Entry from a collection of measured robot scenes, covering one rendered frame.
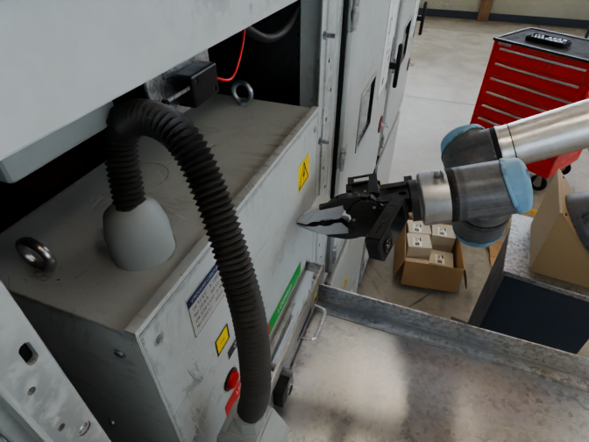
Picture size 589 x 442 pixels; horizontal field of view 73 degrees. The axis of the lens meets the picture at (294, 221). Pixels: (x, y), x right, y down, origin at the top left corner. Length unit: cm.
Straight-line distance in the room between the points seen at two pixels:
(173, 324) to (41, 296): 12
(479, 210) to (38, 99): 59
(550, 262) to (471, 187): 81
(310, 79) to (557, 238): 92
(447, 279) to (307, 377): 144
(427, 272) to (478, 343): 120
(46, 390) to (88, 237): 20
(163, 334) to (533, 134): 70
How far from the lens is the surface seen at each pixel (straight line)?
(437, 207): 67
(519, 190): 69
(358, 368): 97
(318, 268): 86
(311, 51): 75
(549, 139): 85
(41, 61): 26
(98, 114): 37
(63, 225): 51
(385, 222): 63
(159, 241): 40
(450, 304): 230
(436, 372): 101
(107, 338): 40
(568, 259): 144
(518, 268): 147
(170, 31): 34
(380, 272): 236
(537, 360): 110
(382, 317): 104
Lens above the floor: 167
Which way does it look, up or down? 39 degrees down
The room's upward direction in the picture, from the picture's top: straight up
